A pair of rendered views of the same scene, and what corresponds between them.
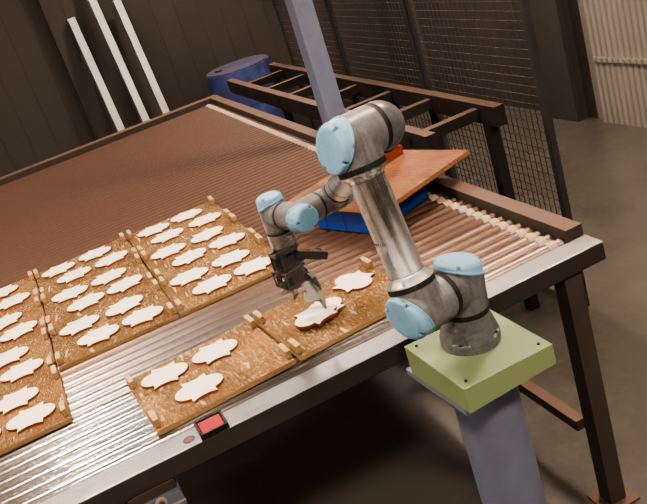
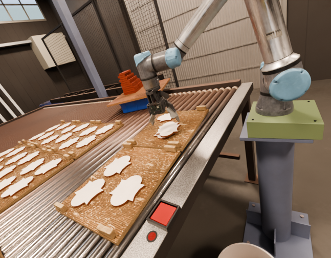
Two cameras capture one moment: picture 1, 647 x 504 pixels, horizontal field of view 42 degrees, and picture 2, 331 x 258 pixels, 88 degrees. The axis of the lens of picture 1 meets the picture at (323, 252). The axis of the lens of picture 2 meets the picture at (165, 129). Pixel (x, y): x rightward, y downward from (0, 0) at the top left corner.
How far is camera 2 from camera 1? 174 cm
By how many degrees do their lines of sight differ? 30
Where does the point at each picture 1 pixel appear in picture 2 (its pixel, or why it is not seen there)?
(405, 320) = (295, 84)
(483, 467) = (281, 175)
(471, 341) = (290, 104)
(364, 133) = not seen: outside the picture
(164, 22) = (19, 90)
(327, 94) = (98, 83)
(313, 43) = (90, 64)
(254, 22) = (52, 89)
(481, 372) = (312, 115)
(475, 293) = not seen: hidden behind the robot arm
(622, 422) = not seen: hidden behind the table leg
